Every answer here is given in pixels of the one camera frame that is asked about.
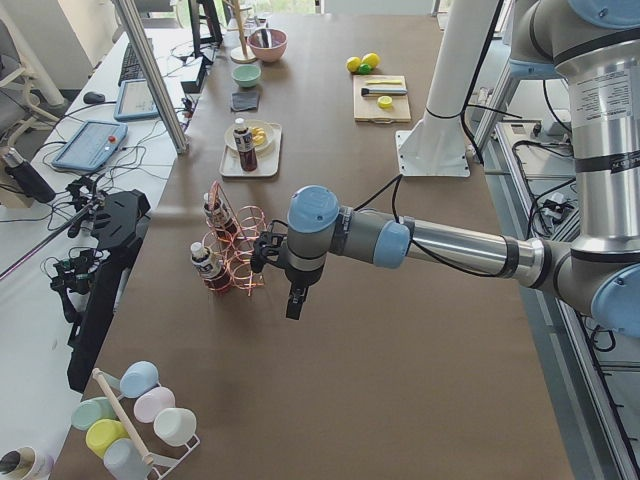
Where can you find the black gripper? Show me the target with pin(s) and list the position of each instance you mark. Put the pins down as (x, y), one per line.
(300, 279)

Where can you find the tea bottle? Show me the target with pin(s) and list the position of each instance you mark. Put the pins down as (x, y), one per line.
(211, 268)
(245, 146)

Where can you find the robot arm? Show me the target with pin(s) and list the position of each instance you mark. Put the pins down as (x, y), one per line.
(324, 145)

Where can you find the tea bottle in rack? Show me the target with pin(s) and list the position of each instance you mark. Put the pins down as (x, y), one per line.
(211, 268)

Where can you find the tea bottle rack front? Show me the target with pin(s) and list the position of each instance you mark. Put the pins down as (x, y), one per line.
(219, 217)

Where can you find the white plate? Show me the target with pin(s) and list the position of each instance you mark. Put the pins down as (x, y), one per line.
(268, 127)

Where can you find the white cup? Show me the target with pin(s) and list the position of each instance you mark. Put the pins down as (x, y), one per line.
(175, 426)

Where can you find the light blue cup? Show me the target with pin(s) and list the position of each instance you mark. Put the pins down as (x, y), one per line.
(139, 378)

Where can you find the pink cup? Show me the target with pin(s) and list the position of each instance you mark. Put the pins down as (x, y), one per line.
(151, 403)

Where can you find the wooden cutting board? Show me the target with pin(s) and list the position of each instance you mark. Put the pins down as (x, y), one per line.
(366, 110)

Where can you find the grey folded cloth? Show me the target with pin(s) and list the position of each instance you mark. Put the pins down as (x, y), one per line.
(245, 101)

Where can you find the half lemon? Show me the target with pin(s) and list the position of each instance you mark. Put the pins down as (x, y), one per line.
(385, 102)

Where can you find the yellow plastic knife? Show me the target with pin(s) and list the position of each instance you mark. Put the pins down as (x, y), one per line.
(384, 82)

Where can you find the mint green bowl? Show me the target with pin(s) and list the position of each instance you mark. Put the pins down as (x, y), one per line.
(247, 76)

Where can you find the grey blue cup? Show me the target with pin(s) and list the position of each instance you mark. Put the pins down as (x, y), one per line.
(123, 461)

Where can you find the green cup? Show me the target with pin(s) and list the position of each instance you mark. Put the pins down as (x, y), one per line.
(90, 411)

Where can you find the green lime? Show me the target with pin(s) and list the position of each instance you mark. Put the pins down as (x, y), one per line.
(364, 69)

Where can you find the yellow cup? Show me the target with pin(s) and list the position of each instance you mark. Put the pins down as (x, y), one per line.
(102, 434)

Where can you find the yellow lemon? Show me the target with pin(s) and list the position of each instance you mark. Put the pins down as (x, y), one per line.
(371, 59)
(353, 63)

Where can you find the wooden mug tree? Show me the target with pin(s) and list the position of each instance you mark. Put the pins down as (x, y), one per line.
(241, 54)

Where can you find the blue teach pendant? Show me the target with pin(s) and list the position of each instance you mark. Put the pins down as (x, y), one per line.
(91, 146)
(135, 102)

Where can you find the pink bowl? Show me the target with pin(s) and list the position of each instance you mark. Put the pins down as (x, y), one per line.
(268, 44)

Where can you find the black keyboard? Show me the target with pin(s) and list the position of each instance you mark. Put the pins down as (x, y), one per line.
(131, 68)

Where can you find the black computer mouse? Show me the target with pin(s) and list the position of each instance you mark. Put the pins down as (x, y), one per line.
(93, 98)

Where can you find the black water bottle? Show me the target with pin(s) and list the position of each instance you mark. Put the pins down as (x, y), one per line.
(32, 184)

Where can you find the copper wire bottle rack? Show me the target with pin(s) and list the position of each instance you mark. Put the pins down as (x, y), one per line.
(237, 252)

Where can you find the braided ring bread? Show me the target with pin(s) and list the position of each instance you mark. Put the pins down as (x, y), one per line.
(259, 136)

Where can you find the black camera stand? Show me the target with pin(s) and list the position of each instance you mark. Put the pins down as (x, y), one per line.
(88, 284)

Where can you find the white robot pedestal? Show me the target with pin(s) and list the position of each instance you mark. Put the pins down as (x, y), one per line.
(436, 145)

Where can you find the aluminium frame post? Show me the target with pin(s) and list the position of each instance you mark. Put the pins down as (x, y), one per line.
(132, 24)

